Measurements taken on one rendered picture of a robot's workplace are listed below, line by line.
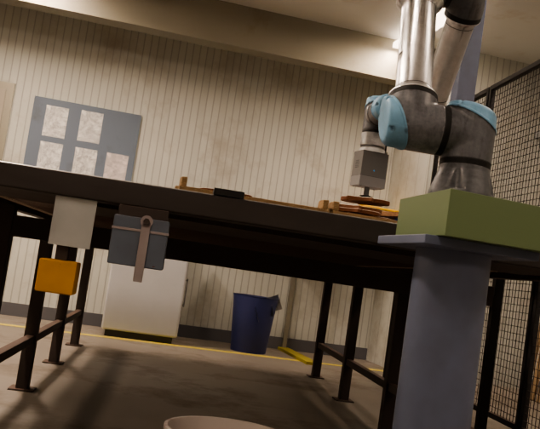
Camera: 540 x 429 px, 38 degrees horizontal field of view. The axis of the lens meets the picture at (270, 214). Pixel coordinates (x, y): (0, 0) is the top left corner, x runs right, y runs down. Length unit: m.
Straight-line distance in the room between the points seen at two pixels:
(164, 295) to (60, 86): 2.33
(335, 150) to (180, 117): 1.63
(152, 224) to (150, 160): 5.89
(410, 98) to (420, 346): 0.55
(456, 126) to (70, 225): 0.94
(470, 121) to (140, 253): 0.83
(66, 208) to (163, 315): 5.07
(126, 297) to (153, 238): 5.06
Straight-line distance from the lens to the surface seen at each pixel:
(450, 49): 2.14
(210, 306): 7.84
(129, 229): 1.91
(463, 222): 1.65
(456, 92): 4.26
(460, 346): 1.75
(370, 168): 2.29
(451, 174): 1.79
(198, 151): 7.86
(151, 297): 6.97
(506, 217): 1.70
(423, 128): 1.78
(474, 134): 1.81
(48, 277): 1.93
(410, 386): 1.77
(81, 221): 1.95
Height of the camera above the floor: 0.74
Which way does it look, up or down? 4 degrees up
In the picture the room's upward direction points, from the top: 8 degrees clockwise
